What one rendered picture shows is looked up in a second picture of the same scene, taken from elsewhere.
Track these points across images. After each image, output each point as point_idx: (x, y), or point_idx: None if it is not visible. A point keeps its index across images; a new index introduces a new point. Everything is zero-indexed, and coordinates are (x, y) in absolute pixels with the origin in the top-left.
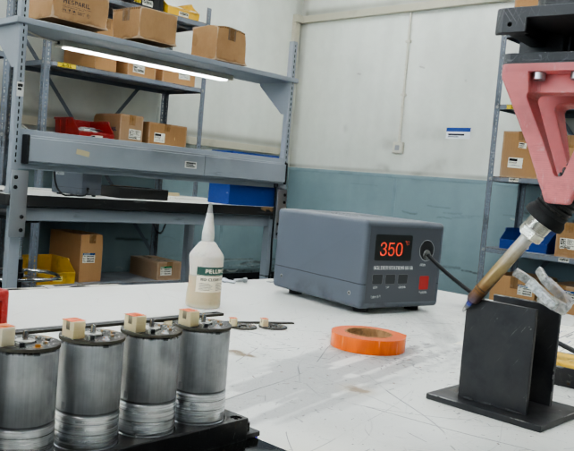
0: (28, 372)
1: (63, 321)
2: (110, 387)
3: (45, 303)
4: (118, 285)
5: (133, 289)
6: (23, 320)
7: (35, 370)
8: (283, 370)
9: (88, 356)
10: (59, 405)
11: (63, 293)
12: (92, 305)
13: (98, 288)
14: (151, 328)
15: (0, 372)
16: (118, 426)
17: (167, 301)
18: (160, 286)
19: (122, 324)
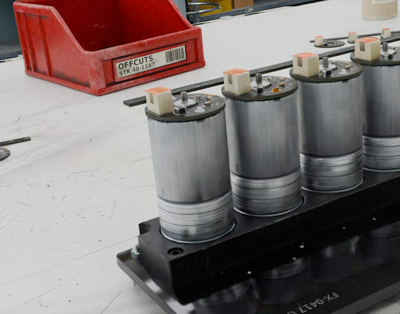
0: (270, 119)
1: (294, 58)
2: (353, 123)
3: (230, 34)
4: (290, 7)
5: (306, 9)
6: (216, 53)
7: (277, 116)
8: None
9: (328, 93)
10: (300, 147)
11: (242, 22)
12: (273, 30)
13: (273, 13)
14: (387, 53)
15: (241, 121)
16: (362, 162)
17: (342, 16)
18: (330, 3)
19: (348, 52)
